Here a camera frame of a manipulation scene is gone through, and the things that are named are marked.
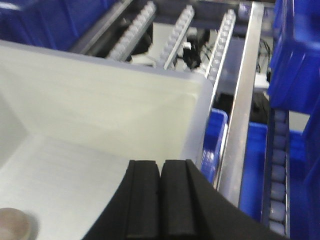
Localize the brown round plush ball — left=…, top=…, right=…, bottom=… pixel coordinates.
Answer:
left=0, top=207, right=32, bottom=240

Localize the white plastic tote box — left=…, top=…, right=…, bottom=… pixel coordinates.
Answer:
left=0, top=41, right=213, bottom=240

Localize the blue bin upper left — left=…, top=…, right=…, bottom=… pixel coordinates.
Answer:
left=0, top=0, right=116, bottom=51

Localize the blue bin under shelf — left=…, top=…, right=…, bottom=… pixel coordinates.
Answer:
left=199, top=108, right=308, bottom=221

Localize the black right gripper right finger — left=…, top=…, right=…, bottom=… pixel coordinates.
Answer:
left=160, top=159, right=284, bottom=240

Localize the blue bin stack right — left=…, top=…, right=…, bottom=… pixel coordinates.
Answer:
left=267, top=0, right=320, bottom=115

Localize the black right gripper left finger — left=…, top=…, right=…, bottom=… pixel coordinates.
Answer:
left=84, top=160, right=160, bottom=240

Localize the white shelf roller track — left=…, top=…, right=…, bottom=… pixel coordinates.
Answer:
left=268, top=109, right=288, bottom=236

